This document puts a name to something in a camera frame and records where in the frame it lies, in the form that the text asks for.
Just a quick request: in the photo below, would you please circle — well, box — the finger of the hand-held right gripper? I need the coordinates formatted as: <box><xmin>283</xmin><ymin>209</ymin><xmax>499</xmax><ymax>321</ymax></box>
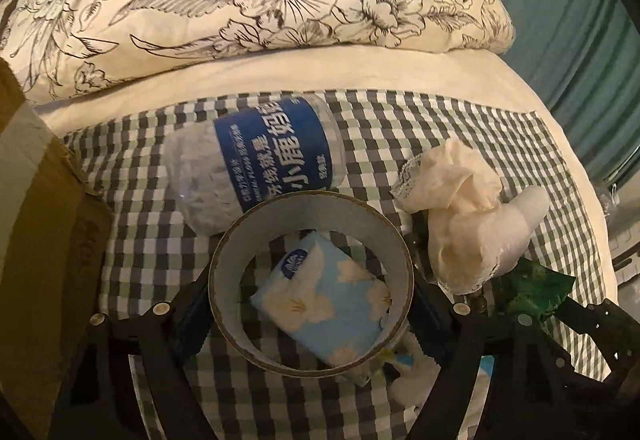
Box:
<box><xmin>562</xmin><ymin>297</ymin><xmax>640</xmax><ymax>388</ymax></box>

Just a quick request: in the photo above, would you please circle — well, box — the wide tape roll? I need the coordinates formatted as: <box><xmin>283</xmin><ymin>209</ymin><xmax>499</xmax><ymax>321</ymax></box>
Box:
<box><xmin>207</xmin><ymin>190</ymin><xmax>416</xmax><ymax>378</ymax></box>

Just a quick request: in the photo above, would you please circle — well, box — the cream bed sheet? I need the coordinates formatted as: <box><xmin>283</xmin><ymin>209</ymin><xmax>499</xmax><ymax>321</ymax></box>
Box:
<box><xmin>35</xmin><ymin>47</ymin><xmax>621</xmax><ymax>371</ymax></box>

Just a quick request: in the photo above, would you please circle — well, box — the green checked cloth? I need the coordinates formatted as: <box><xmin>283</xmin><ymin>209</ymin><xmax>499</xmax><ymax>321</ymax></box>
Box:
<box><xmin>62</xmin><ymin>87</ymin><xmax>608</xmax><ymax>440</ymax></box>

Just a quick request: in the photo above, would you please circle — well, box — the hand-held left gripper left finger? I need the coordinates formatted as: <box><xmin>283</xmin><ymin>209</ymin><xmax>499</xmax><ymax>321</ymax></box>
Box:
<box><xmin>50</xmin><ymin>270</ymin><xmax>221</xmax><ymax>440</ymax></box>

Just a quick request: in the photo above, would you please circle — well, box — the light blue tissue pack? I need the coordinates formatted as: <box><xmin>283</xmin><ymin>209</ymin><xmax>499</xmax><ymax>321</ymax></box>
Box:
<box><xmin>250</xmin><ymin>232</ymin><xmax>393</xmax><ymax>371</ymax></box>

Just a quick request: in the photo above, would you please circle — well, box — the green snack wrapper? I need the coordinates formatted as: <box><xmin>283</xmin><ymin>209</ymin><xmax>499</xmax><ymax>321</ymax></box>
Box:
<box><xmin>492</xmin><ymin>260</ymin><xmax>575</xmax><ymax>326</ymax></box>

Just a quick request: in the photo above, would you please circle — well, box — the brown cardboard box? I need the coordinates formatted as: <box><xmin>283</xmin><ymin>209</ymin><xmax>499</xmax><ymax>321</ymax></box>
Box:
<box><xmin>0</xmin><ymin>57</ymin><xmax>113</xmax><ymax>371</ymax></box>

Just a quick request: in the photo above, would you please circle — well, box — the clear bottle with blue label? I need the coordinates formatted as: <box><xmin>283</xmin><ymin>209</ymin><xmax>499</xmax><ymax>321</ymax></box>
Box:
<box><xmin>165</xmin><ymin>92</ymin><xmax>343</xmax><ymax>236</ymax></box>

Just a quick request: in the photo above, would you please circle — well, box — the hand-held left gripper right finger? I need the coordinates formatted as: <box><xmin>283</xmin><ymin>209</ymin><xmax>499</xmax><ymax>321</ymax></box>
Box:
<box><xmin>410</xmin><ymin>270</ymin><xmax>593</xmax><ymax>440</ymax></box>

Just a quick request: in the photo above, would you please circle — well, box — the green curtain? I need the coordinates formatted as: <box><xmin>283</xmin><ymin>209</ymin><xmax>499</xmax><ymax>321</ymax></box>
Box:
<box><xmin>425</xmin><ymin>0</ymin><xmax>640</xmax><ymax>181</ymax></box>

